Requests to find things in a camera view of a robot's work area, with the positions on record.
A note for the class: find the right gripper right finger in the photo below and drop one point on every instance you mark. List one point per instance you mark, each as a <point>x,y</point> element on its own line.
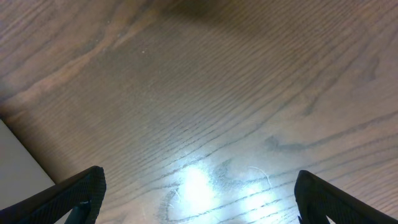
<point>322,203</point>

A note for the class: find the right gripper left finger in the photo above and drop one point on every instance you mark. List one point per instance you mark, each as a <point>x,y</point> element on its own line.
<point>80,197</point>

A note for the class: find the white cardboard box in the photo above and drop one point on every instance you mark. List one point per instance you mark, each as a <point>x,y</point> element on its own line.
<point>21,175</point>

